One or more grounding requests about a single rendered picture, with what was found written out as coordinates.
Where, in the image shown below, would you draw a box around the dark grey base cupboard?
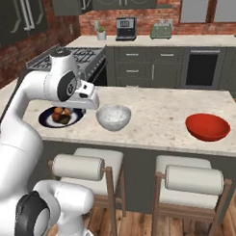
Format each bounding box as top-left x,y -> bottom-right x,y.
217,46 -> 236,92

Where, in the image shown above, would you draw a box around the pale green toaster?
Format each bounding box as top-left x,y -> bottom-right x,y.
148,21 -> 173,40

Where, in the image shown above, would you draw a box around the red-orange fruit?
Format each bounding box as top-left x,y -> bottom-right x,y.
50,112 -> 63,123

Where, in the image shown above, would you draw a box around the dark green fruit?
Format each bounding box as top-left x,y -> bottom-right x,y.
59,114 -> 72,126

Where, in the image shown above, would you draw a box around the black coffee machine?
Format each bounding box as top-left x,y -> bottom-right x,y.
115,16 -> 139,43

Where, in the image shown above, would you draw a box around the dark grey base cupboards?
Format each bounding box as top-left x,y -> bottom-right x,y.
104,43 -> 187,92

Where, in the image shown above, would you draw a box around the grey dishwasher with dark door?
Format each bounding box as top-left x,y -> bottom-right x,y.
179,46 -> 229,92

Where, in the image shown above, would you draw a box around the white cushioned wooden stool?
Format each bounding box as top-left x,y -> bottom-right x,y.
47,145 -> 129,236
147,151 -> 235,236

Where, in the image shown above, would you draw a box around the grey stove with hob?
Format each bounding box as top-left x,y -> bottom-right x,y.
25,44 -> 109,90

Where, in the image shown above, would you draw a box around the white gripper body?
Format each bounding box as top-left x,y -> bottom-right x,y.
51,91 -> 100,113

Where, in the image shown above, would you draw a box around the red bowl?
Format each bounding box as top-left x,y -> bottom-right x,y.
184,112 -> 231,144

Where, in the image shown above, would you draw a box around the white speckled bowl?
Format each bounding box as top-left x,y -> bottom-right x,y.
95,103 -> 133,133

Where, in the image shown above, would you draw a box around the potted plant in white pot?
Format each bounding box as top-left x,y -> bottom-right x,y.
95,25 -> 108,41

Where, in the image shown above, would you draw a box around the dark grey wall cupboards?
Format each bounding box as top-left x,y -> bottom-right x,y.
0,0 -> 51,54
51,0 -> 159,17

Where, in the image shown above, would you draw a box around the window with brown frame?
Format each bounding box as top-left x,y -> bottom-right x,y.
177,0 -> 236,26

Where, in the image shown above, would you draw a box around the dark blue plate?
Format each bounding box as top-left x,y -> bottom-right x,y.
38,105 -> 88,129

